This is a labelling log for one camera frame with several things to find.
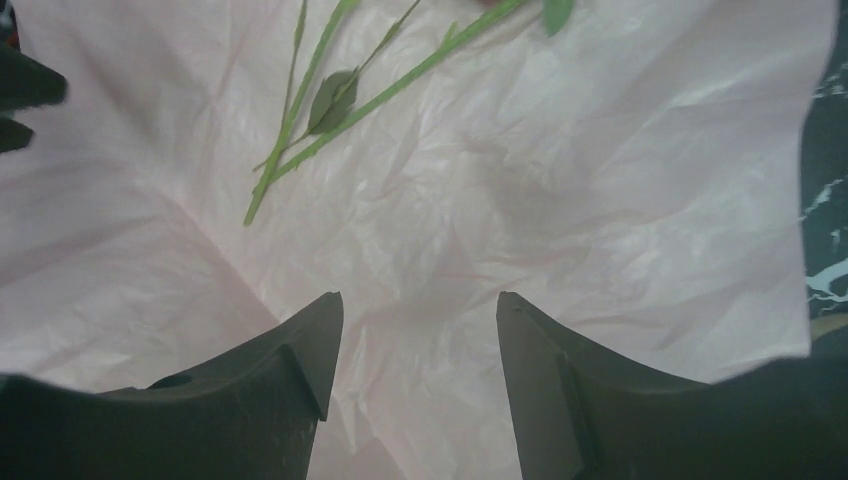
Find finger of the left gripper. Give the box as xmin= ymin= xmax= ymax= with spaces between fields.
xmin=1 ymin=44 xmax=68 ymax=111
xmin=0 ymin=117 xmax=34 ymax=154

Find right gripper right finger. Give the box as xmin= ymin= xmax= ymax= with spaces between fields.
xmin=496 ymin=292 xmax=847 ymax=479

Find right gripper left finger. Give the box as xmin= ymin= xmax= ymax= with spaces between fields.
xmin=1 ymin=292 xmax=344 ymax=479

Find pink wrapping paper sheet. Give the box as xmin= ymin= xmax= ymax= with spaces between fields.
xmin=1 ymin=1 xmax=838 ymax=479

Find brown ribbon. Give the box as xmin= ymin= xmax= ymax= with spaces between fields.
xmin=810 ymin=313 xmax=848 ymax=343

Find pink rose flower bunch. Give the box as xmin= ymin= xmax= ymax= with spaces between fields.
xmin=241 ymin=0 xmax=578 ymax=228

